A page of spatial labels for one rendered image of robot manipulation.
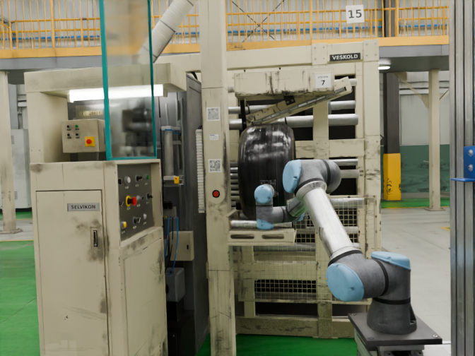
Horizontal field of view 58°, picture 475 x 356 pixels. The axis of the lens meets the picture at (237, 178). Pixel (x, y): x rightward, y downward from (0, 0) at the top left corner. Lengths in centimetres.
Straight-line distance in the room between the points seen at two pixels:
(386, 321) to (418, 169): 1092
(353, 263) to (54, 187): 128
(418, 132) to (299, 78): 983
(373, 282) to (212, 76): 153
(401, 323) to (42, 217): 147
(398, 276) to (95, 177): 123
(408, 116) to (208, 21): 1011
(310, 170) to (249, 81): 126
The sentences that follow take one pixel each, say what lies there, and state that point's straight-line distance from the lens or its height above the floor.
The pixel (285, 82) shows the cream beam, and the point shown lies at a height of 170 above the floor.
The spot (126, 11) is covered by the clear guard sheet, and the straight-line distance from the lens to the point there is 219.
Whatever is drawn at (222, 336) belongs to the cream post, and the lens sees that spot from 263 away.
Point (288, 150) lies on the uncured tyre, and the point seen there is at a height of 129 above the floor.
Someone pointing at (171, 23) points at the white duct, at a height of 212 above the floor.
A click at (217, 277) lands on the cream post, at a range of 252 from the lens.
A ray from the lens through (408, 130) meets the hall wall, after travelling 1225.
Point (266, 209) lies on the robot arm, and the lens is 186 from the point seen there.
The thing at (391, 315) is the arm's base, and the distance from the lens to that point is 145.
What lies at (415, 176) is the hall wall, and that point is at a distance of 1225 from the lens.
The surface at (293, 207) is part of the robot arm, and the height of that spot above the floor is 104.
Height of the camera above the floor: 127
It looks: 3 degrees down
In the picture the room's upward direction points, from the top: 2 degrees counter-clockwise
